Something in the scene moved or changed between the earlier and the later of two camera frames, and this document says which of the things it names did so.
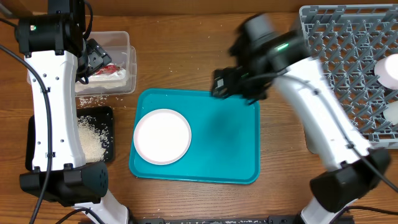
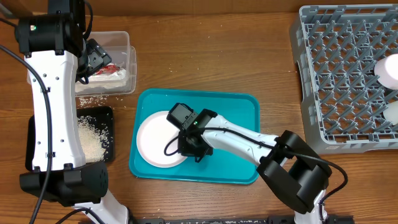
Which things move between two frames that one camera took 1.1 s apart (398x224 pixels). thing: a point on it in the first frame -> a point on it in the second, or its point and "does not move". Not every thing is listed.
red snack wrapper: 108,69 does not move
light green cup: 391,114 does not move
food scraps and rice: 95,139 does not move
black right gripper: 226,75 -> 184,150
